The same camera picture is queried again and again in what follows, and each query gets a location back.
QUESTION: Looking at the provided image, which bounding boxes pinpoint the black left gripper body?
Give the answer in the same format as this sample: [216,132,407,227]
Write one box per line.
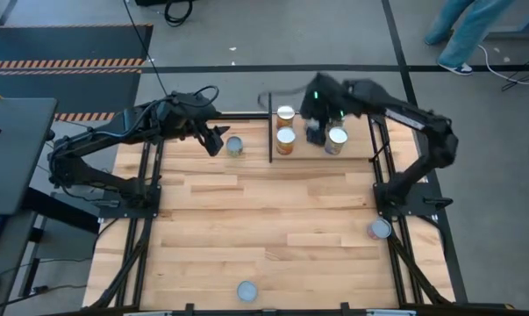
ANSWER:
[158,91,219,133]

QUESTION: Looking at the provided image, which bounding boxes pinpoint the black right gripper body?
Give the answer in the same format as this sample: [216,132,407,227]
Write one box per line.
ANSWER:
[299,73,353,122]

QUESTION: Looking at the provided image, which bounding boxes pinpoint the lavender peach can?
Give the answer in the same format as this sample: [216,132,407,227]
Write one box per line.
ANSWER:
[324,126,349,155]

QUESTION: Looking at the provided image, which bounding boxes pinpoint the green dotted peas can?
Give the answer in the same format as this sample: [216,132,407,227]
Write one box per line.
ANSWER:
[225,135,244,158]

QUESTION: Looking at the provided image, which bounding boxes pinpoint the orange corn can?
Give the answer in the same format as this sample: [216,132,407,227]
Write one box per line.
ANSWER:
[275,126,297,156]

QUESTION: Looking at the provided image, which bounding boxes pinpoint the orange red gradient can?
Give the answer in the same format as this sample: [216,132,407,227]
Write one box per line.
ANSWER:
[275,104,297,130]

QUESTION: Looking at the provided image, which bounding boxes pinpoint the pink and teal can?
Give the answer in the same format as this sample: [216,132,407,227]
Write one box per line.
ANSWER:
[367,218,393,241]

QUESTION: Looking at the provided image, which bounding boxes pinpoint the can with white text label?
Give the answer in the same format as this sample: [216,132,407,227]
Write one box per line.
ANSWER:
[236,280,259,303]

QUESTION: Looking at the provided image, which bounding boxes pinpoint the black mat with hazard stripes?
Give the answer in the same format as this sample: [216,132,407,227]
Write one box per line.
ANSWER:
[0,68,143,123]
[0,24,154,70]

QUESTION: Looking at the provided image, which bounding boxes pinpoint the person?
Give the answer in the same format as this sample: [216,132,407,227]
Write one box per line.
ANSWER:
[424,0,518,76]

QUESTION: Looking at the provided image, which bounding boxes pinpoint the grey desk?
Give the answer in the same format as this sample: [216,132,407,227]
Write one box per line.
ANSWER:
[0,209,39,316]
[0,97,58,216]

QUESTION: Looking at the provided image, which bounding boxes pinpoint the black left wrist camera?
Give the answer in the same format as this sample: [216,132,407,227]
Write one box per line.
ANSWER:
[169,90,194,111]

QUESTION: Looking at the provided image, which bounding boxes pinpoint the black aluminium rig frame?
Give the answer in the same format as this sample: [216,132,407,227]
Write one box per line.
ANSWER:
[83,111,515,316]

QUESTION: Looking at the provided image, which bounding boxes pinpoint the black floor cable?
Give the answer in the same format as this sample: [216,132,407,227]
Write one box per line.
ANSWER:
[122,0,168,97]

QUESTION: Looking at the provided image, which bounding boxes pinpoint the black cable coil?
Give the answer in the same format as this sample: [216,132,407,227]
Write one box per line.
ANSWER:
[163,0,196,28]

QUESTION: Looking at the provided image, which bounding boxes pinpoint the white floor cable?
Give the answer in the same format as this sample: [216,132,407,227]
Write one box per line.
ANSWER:
[477,43,529,88]

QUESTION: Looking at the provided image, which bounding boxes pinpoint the grey metal table frame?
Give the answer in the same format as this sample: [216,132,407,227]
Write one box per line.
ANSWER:
[485,4,529,43]

